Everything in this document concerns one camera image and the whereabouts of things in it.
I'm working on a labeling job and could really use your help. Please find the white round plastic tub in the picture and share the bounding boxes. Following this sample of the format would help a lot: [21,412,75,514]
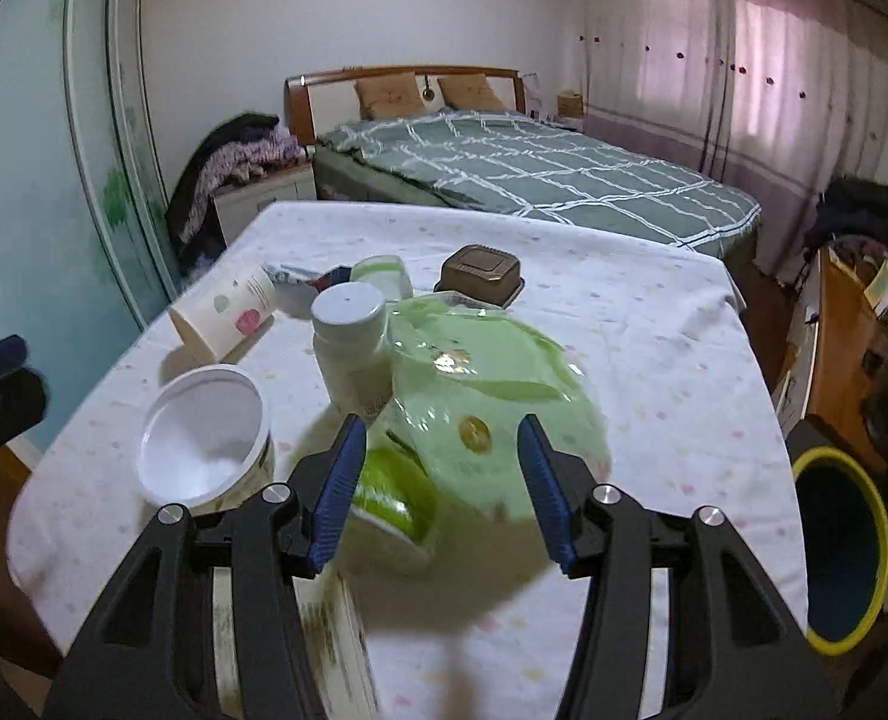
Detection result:
[138,364,275,517]

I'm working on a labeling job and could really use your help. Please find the glass sliding wardrobe door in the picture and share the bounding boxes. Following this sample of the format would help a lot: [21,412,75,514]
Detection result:
[0,0,182,458]

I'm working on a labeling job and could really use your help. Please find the brown rectangular block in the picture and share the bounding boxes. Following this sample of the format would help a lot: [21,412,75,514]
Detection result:
[434,244,526,308]

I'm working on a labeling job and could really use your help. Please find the yellow rimmed blue trash bin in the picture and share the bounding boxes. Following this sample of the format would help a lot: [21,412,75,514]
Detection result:
[791,447,888,655]

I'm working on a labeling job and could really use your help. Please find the green plastic bag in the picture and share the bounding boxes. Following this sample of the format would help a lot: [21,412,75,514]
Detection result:
[337,292,614,578]

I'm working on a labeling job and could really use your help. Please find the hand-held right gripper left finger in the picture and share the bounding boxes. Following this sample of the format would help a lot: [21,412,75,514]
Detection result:
[43,414,370,720]

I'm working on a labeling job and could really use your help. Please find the wooden desk cabinet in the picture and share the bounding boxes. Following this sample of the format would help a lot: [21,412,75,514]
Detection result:
[778,240,888,481]

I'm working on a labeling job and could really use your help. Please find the white nightstand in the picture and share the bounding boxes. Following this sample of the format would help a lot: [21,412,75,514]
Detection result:
[214,165,317,248]

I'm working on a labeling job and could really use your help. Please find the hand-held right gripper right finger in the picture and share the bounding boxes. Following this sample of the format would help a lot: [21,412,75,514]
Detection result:
[517,414,842,720]

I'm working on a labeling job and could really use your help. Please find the crumpled colourful wrapper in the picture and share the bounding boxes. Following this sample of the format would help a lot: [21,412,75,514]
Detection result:
[262,262,351,316]

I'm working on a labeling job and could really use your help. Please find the pink striped curtain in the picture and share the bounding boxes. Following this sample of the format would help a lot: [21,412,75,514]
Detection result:
[564,0,888,278]

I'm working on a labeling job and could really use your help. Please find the white capped plastic bottle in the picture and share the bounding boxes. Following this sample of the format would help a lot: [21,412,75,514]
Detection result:
[310,283,396,421]

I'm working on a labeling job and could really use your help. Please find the brown pillow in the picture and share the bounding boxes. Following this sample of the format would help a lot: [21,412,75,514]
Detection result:
[438,75,506,112]
[355,73,424,121]

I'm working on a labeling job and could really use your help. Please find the black clothes heap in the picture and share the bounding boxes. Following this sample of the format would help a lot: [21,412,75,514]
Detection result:
[804,176,888,263]

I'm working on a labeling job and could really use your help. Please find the wooden bed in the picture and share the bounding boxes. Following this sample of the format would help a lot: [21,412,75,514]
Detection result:
[285,66,761,278]

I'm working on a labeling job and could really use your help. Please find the green plaid bed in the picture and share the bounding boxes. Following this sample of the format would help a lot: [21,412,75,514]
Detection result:
[316,111,761,248]

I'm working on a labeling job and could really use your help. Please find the pile of dark clothes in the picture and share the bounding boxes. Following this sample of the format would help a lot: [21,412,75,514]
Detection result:
[165,112,302,271]

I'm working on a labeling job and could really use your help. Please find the white leaf print paper cup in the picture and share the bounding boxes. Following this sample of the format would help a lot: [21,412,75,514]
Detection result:
[169,266,278,362]

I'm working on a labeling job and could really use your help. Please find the white paper carton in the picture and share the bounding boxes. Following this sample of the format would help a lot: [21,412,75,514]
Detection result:
[211,570,381,720]

